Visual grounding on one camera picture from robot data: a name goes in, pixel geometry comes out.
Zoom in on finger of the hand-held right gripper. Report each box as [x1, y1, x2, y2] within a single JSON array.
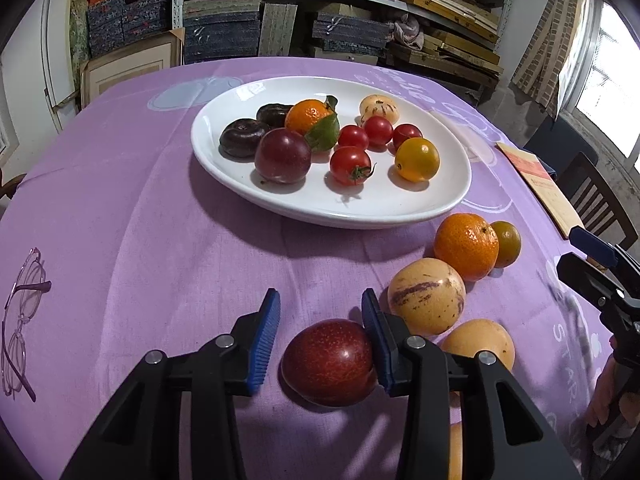
[[570, 226, 640, 286], [556, 252, 640, 313]]

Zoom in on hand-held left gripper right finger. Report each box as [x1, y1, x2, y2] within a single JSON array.
[[361, 288, 583, 480]]

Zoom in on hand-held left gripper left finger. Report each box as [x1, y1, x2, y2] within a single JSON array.
[[60, 288, 282, 480]]

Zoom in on dark red plum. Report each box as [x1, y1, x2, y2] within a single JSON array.
[[280, 318, 378, 407], [254, 128, 313, 184]]

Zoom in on white oval plate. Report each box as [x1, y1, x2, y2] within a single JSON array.
[[190, 76, 473, 230]]

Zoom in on red cherry tomato with stem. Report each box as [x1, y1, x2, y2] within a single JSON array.
[[329, 146, 377, 187]]

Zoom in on large dark brown mangosteen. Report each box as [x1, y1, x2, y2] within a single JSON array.
[[219, 118, 271, 159]]

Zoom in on small dark brown mangosteen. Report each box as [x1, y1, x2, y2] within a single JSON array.
[[256, 103, 296, 128]]

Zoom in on orange mandarin with leaf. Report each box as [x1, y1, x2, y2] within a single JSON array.
[[284, 95, 341, 153]]

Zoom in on small striped pepino melon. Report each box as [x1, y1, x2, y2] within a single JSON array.
[[359, 94, 400, 126]]

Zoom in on person's right hand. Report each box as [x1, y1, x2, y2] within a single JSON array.
[[584, 354, 619, 429]]

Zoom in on dark slatted chair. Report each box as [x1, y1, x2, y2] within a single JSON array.
[[567, 152, 640, 251]]

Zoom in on yellow pepino melon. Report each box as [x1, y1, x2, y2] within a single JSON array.
[[387, 257, 467, 337], [447, 392, 464, 480], [440, 319, 516, 373]]

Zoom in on small green citrus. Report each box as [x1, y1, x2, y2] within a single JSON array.
[[489, 220, 522, 269]]

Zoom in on dark blue chair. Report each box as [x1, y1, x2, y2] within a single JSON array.
[[522, 115, 596, 177]]

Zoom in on bright window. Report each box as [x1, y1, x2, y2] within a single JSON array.
[[560, 0, 640, 161]]

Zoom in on purple tablecloth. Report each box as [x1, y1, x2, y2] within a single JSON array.
[[0, 56, 640, 480]]

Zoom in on yellow orange tomato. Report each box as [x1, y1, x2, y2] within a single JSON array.
[[394, 137, 441, 183]]

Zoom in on brick patterned curtain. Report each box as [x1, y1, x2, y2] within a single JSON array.
[[510, 0, 601, 121]]

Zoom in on purple framed eyeglasses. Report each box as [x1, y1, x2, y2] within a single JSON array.
[[0, 247, 52, 403]]

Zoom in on stack of yellow wooden frames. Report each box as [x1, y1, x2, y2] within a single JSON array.
[[390, 0, 503, 91]]

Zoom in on pink cloth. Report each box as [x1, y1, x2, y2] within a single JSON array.
[[392, 14, 426, 50]]

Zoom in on carved wooden chair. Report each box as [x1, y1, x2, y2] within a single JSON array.
[[0, 174, 27, 201]]

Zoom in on stack of dark blue cases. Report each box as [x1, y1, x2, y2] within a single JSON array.
[[182, 12, 263, 63]]

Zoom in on upright grey books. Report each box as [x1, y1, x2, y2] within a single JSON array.
[[257, 3, 298, 57]]

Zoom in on pile of dark blue folders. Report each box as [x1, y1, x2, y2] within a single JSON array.
[[312, 12, 393, 56]]

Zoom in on stack of blue patterned boxes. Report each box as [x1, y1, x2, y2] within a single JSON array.
[[86, 0, 173, 58]]

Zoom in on white cabinet door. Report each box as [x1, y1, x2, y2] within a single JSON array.
[[42, 0, 83, 133]]

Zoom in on green marbled board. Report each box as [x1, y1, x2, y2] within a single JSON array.
[[67, 0, 91, 78]]

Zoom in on beige picture frame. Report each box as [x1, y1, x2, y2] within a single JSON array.
[[80, 27, 186, 111]]

